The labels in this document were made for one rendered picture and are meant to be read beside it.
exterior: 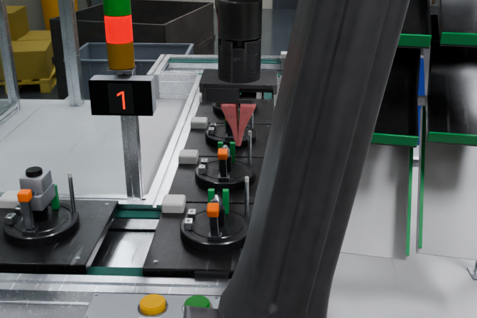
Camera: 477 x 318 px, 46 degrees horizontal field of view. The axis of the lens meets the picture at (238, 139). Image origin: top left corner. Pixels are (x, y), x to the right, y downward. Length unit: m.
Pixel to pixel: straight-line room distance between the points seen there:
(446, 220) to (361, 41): 0.80
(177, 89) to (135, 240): 1.13
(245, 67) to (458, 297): 0.66
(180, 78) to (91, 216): 1.12
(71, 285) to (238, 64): 0.49
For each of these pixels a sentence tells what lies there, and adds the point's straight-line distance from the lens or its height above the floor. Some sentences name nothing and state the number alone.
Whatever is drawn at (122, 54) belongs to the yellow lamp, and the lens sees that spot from 1.09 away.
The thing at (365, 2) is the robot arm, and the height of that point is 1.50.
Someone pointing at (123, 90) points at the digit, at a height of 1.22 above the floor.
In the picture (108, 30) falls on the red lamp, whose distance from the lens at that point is 1.09.
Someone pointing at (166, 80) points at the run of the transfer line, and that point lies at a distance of 2.23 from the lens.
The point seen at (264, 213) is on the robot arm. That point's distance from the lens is 0.31.
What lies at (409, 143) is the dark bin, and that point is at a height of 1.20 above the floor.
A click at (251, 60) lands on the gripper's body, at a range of 0.73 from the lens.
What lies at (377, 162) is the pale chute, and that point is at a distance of 1.07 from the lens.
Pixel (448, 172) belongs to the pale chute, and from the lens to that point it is 1.10.
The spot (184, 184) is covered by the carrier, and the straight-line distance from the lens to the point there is 1.28.
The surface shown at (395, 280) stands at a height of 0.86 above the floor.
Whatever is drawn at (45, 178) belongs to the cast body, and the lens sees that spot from 1.11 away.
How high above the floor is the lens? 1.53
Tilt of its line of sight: 22 degrees down
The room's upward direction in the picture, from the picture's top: straight up
